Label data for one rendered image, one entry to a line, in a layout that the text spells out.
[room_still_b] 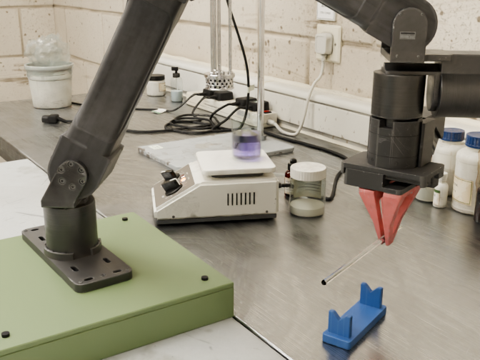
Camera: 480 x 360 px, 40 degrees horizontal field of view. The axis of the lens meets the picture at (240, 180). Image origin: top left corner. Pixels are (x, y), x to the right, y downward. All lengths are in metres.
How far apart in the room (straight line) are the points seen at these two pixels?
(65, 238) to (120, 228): 0.13
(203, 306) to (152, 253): 0.12
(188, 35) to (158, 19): 1.47
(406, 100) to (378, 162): 0.08
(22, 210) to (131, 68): 0.50
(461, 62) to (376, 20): 0.10
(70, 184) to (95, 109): 0.09
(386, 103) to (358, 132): 0.76
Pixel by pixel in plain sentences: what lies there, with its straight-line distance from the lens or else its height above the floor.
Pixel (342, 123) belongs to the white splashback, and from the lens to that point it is 1.53.
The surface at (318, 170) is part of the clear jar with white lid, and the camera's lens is 1.07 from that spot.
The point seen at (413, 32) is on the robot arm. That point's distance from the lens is 0.71.
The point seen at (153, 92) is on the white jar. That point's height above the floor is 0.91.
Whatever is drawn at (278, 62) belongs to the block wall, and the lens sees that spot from 1.78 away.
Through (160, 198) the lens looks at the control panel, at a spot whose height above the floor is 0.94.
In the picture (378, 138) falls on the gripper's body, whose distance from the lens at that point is 0.75.
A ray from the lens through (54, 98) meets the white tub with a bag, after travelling 2.01.
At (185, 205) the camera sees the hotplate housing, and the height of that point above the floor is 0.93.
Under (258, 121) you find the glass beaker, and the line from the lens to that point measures 1.06.
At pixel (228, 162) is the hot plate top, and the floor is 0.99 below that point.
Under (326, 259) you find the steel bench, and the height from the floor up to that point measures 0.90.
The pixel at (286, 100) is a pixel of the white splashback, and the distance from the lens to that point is 1.69.
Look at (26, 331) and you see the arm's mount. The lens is 0.70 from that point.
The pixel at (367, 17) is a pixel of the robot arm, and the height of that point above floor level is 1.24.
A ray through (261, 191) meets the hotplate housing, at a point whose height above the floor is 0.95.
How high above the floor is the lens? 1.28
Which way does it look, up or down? 18 degrees down
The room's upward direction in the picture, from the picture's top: straight up
